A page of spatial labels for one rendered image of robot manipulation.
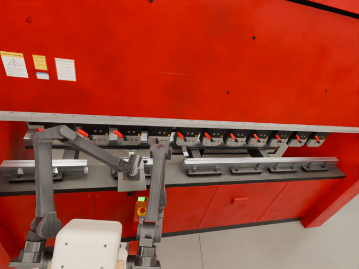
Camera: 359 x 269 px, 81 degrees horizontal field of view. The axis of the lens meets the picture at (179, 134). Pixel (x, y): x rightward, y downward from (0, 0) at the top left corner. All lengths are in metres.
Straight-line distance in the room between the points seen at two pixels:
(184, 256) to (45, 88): 1.88
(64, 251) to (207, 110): 1.03
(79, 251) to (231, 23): 1.16
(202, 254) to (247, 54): 1.90
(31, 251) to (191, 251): 1.66
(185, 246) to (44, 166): 1.74
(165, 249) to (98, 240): 1.56
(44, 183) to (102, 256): 0.37
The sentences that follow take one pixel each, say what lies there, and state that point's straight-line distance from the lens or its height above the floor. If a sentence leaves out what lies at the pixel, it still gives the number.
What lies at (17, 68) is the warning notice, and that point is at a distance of 1.26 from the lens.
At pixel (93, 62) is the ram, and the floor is 1.71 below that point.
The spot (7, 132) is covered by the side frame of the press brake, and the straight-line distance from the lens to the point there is 1.95.
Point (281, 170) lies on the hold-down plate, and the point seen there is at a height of 0.91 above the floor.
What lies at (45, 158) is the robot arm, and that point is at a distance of 1.00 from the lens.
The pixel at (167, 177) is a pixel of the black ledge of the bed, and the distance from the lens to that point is 1.68.
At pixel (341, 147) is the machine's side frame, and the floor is 1.06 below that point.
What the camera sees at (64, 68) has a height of 1.67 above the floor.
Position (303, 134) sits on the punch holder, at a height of 1.31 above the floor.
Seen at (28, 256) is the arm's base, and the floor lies 1.23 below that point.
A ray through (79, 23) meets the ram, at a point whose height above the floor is 1.88.
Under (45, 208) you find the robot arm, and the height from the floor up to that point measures 1.32.
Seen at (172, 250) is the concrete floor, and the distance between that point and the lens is 2.37.
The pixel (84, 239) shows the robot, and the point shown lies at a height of 1.38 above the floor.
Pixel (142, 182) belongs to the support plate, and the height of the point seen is 1.00.
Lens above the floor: 2.14
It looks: 37 degrees down
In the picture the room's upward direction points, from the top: 15 degrees clockwise
